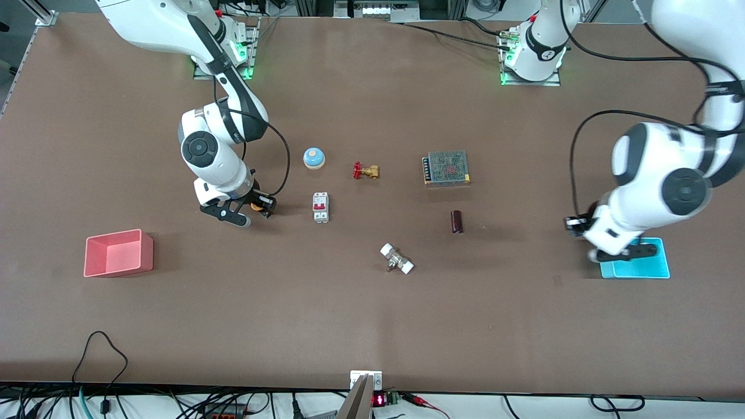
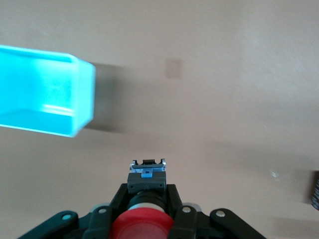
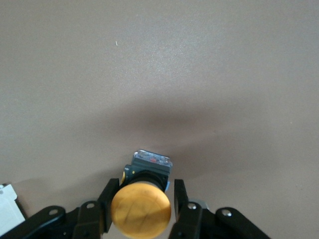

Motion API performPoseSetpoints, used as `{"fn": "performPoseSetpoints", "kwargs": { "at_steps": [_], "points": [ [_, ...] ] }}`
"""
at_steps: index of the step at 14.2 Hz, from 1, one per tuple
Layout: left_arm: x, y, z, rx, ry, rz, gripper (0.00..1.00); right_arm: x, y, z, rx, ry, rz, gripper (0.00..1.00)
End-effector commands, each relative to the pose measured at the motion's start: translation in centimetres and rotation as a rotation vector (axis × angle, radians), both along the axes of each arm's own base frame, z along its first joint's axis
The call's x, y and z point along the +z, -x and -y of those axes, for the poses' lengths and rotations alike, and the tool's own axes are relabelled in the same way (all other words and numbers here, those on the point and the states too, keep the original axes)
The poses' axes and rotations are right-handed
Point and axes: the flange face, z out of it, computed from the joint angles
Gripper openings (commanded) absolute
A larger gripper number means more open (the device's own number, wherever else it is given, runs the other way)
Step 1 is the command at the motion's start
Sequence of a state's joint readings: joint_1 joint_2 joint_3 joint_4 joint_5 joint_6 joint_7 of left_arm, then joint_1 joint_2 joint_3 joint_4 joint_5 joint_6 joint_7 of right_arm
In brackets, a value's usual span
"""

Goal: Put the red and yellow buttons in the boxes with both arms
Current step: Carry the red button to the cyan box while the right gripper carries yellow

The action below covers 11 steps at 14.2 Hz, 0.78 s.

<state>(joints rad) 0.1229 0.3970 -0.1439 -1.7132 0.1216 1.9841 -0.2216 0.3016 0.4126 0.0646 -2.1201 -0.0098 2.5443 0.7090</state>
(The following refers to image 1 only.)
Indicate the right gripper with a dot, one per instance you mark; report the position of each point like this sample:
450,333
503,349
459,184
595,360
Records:
256,197

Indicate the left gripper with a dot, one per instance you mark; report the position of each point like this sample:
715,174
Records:
586,224

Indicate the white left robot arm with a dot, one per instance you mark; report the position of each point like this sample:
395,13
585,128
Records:
646,169

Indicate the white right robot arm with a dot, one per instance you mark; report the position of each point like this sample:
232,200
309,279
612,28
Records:
204,151

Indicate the blue plastic box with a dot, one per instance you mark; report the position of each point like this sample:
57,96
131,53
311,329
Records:
652,269

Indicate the blue dome bell cream base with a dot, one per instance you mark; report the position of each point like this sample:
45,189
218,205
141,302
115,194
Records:
314,157

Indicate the pink plastic box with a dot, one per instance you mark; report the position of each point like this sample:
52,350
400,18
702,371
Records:
116,256

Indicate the dark red cylindrical capacitor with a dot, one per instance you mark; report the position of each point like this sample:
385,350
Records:
457,222

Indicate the metal fitting white end caps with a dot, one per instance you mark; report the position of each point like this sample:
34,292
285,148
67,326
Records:
396,259

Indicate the metal mesh power supply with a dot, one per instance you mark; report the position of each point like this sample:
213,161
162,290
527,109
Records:
448,169

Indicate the red digit display module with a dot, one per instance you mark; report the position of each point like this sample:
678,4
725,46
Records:
379,400

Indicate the red clip lead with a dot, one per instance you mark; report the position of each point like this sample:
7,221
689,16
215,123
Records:
425,401

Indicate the silver aluminium profile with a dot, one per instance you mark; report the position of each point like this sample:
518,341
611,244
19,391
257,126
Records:
46,17

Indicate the white circuit breaker red switch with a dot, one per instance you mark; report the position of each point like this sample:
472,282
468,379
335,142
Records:
320,209

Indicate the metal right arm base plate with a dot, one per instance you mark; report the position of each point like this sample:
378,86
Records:
251,58

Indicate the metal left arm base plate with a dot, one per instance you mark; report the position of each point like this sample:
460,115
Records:
553,80

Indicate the white mounting bracket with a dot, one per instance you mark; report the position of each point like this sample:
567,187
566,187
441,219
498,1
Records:
356,377

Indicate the grey camera post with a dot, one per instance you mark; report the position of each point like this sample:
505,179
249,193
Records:
356,404

